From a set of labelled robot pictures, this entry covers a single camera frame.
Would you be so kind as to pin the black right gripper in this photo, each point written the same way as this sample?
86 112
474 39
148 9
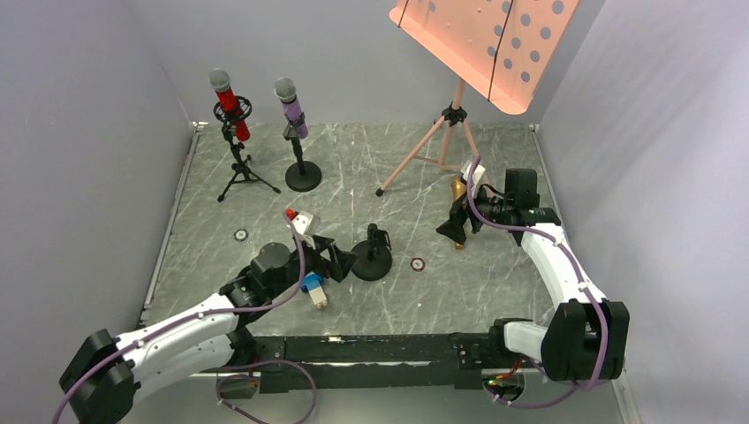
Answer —
468 213

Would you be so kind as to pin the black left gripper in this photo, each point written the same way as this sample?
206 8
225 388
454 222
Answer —
322 260

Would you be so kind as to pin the gold microphone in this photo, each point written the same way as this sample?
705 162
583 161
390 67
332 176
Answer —
458 190

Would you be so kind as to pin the black round-base clip mic stand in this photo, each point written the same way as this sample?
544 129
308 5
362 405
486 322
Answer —
374 257

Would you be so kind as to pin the black round-base fork mic stand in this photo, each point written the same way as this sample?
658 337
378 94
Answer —
303 176

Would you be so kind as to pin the black tripod shock mount stand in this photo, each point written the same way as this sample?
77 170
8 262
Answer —
243 173

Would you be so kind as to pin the purple glitter microphone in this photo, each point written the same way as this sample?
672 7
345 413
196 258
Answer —
286 92

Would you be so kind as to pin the red glitter microphone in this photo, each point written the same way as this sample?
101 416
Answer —
220 81

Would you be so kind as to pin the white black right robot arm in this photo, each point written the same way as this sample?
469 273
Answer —
585 340

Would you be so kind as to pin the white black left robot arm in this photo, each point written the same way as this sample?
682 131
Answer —
109 374

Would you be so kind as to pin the pink music stand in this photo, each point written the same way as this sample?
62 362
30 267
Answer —
499 48

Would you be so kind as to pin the blue white toy brick block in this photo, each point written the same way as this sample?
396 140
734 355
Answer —
313 286

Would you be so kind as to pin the brown poker chip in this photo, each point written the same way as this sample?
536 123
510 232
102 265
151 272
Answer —
417 264

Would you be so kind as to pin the black grey poker chip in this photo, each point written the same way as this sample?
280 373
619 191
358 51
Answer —
240 235

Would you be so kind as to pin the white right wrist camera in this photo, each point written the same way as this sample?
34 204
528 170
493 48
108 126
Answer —
475 176

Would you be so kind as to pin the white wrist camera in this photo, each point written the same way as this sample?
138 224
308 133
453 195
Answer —
304 223
475 176

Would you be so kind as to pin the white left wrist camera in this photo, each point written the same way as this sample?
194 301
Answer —
304 223

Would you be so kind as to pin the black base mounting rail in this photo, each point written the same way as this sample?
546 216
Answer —
460 360

